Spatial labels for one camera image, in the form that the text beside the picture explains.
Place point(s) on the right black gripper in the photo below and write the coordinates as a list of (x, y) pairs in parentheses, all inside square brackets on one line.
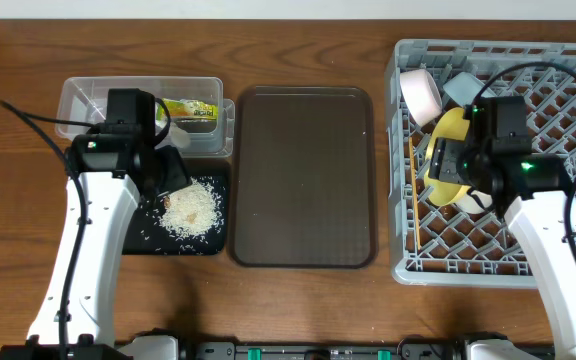
[(446, 160)]

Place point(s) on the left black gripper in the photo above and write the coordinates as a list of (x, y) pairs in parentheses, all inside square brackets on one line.
[(171, 167)]

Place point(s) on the white tissue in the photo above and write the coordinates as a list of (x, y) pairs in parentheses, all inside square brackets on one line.
[(176, 137)]

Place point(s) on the yellow plate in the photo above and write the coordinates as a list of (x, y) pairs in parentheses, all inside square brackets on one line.
[(451, 125)]

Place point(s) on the white green cup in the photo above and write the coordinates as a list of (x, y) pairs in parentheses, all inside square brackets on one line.
[(474, 202)]

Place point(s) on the pile of rice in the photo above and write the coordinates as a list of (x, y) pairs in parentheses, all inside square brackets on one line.
[(195, 214)]

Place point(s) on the wooden chopstick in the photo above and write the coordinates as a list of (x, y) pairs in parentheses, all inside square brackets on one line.
[(414, 193)]

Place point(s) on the green orange snack wrapper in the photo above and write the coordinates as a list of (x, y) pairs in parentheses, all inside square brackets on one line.
[(185, 109)]

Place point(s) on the pink bowl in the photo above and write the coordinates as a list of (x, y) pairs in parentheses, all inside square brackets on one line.
[(421, 96)]

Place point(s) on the light blue bowl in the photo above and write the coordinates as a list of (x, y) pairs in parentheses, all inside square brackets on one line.
[(463, 88)]

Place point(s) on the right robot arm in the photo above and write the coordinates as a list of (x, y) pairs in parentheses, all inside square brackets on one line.
[(534, 196)]

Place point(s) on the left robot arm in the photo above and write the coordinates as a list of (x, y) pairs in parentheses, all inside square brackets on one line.
[(110, 177)]

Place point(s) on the grey dishwasher rack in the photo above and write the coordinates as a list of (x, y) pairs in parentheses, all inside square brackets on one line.
[(457, 248)]

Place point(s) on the clear plastic bin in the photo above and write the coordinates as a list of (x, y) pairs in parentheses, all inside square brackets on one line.
[(84, 100)]

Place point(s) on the black plastic tray bin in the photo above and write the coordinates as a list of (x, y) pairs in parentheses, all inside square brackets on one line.
[(135, 244)]

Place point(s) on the dark brown serving tray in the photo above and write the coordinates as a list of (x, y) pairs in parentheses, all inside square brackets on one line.
[(304, 178)]

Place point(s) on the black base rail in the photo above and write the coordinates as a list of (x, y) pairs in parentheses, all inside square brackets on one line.
[(414, 347)]

